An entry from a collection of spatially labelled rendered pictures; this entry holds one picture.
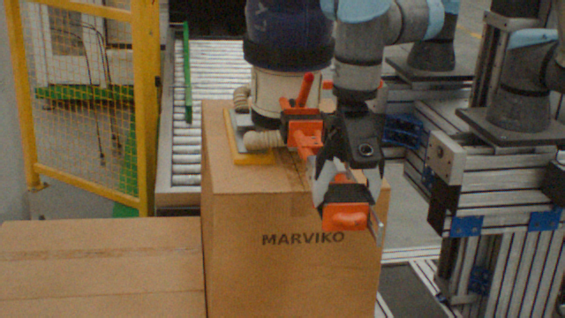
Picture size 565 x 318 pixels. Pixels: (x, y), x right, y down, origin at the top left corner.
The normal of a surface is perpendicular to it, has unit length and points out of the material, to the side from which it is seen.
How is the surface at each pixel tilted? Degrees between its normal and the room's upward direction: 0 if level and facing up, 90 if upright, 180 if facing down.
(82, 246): 0
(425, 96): 90
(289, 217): 90
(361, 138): 31
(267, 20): 75
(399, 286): 0
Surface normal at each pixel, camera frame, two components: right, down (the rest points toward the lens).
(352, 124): 0.12, -0.56
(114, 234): 0.06, -0.91
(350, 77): -0.40, 0.36
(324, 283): 0.16, 0.42
